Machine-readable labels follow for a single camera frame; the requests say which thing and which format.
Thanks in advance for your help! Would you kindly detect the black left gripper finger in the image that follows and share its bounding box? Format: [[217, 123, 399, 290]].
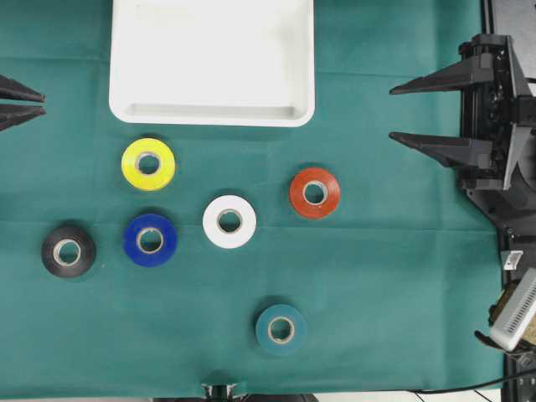
[[0, 105, 46, 131], [0, 75, 45, 102]]

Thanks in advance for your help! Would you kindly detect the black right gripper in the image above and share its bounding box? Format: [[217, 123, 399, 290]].
[[389, 33, 528, 191]]

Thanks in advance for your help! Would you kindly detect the yellow tape roll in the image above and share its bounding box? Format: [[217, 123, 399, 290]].
[[121, 137, 178, 192]]

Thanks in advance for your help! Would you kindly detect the black tape roll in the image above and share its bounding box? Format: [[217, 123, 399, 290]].
[[41, 225, 96, 278]]

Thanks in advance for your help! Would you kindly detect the white tape roll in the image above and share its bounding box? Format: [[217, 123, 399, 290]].
[[203, 195, 257, 249]]

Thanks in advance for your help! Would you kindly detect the teal tape roll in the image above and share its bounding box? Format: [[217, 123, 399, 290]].
[[255, 304, 307, 357]]

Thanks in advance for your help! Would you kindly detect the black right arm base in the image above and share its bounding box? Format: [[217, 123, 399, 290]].
[[466, 187, 535, 237]]

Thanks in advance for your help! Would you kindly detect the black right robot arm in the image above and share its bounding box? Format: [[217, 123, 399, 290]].
[[389, 33, 535, 191]]

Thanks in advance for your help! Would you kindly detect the red tape roll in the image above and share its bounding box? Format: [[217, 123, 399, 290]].
[[289, 167, 342, 220]]

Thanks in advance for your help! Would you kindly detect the blue tape roll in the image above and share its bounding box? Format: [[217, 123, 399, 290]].
[[123, 214, 178, 267]]

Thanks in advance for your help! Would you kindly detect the white plastic case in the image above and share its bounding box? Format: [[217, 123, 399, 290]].
[[109, 1, 315, 127]]

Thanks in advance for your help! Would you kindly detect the small white label tag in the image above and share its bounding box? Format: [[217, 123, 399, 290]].
[[501, 250, 523, 271]]

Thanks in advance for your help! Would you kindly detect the green table cloth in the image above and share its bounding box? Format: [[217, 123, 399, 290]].
[[1, 1, 503, 398]]

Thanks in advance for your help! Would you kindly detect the white perforated box device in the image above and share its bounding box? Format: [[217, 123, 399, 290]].
[[490, 268, 535, 352]]

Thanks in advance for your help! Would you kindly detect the black cable bottom right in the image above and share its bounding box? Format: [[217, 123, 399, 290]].
[[412, 368, 536, 394]]

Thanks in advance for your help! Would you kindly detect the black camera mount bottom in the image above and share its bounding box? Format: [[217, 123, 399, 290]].
[[203, 384, 240, 402]]

